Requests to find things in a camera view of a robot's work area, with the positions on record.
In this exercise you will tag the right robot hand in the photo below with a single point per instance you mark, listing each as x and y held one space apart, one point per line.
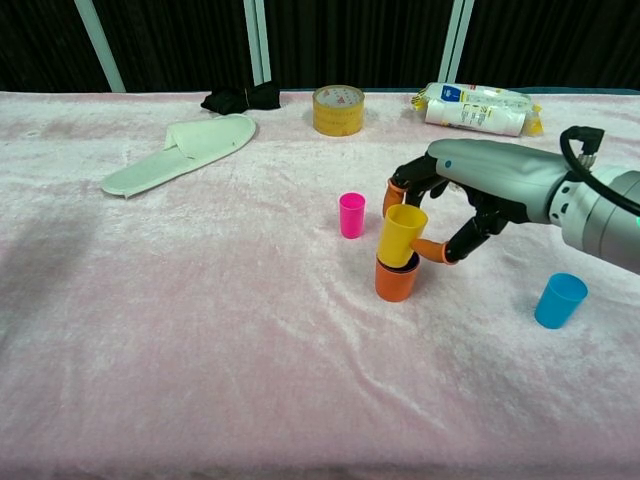
500 172

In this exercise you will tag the yellow plastic cup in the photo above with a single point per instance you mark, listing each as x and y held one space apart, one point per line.
397 235

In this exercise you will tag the light blue plastic cup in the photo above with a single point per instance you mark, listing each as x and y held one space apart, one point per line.
559 302

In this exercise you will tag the pink plastic cup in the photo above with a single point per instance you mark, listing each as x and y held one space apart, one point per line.
352 217

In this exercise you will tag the orange plastic cup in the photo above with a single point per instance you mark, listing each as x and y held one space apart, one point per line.
395 288

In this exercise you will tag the white yellow wipes pack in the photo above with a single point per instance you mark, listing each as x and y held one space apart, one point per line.
475 112

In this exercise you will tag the black curtain panel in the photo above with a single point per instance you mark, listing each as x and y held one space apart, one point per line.
40 45
355 40
555 40
175 45

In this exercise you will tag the yellow tape roll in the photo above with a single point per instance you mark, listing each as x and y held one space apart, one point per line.
338 120

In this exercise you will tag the black cloth bundle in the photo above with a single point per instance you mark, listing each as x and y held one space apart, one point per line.
235 99

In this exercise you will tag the white slipper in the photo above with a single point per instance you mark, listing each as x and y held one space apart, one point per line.
190 150

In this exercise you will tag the pink velvet tablecloth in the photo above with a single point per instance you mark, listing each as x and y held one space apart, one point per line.
200 325

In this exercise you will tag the white partition post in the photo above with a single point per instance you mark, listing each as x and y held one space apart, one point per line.
100 45
456 40
257 40

